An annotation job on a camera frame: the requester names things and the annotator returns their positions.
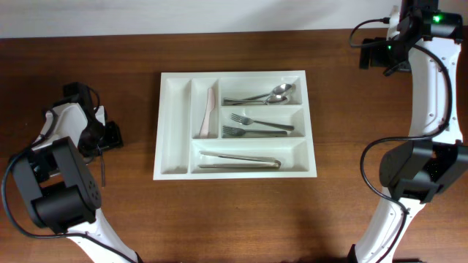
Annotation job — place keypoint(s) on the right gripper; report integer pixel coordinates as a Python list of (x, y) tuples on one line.
[(368, 53)]

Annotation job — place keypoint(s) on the small shiny teaspoon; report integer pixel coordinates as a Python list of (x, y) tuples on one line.
[(102, 166)]

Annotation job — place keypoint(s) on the white plastic knife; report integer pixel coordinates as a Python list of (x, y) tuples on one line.
[(210, 105)]

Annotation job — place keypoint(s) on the steel tablespoon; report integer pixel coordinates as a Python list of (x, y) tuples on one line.
[(270, 100), (281, 90)]

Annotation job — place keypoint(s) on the steel fork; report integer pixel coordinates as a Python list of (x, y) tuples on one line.
[(238, 132), (248, 121)]

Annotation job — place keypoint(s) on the metal kitchen tongs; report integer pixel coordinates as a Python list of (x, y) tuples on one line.
[(251, 162)]

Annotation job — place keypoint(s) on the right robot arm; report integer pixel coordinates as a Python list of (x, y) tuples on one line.
[(426, 42)]

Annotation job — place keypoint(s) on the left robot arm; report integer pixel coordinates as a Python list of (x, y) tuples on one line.
[(52, 176)]

